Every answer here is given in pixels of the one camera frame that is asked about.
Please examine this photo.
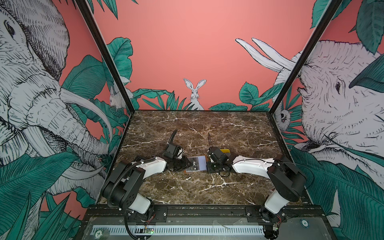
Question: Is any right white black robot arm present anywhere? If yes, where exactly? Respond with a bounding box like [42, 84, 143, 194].
[207, 147, 307, 216]

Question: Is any brown leather card holder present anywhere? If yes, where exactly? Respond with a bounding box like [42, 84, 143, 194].
[185, 155, 208, 174]

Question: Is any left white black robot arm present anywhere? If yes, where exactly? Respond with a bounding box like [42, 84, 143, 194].
[101, 144, 192, 218]

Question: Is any black front mounting rail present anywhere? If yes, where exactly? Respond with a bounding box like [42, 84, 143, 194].
[83, 205, 327, 225]

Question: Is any white slotted cable duct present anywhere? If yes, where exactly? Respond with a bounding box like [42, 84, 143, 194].
[90, 225, 264, 239]

